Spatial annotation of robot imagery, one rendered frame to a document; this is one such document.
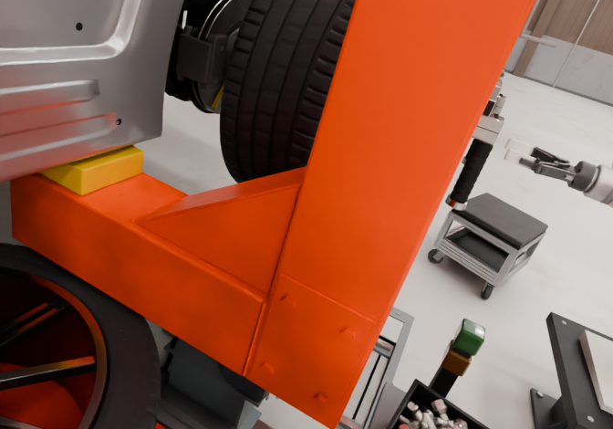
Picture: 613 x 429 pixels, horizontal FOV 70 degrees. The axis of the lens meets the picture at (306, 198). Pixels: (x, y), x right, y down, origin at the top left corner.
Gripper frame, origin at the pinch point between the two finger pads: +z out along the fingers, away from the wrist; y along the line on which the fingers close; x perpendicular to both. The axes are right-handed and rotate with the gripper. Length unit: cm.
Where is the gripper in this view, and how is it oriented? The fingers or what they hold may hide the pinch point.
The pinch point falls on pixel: (510, 149)
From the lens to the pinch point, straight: 130.9
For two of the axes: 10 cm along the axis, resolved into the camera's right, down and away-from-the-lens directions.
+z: -8.8, -4.0, 2.6
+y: 4.0, -3.2, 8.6
